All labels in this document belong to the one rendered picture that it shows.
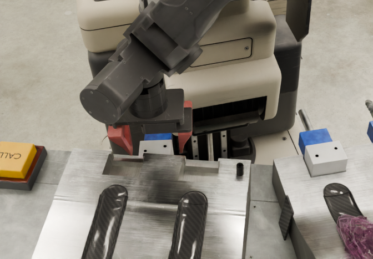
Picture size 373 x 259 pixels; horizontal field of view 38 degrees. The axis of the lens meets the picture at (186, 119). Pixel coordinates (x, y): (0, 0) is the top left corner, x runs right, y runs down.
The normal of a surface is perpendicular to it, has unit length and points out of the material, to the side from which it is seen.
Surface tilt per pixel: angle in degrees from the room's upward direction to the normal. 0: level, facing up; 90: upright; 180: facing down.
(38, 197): 0
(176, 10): 93
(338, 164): 90
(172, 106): 0
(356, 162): 0
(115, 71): 40
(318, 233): 28
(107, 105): 90
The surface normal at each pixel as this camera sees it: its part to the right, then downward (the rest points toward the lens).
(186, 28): -0.50, 0.67
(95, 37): 0.18, 0.68
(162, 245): -0.08, -0.66
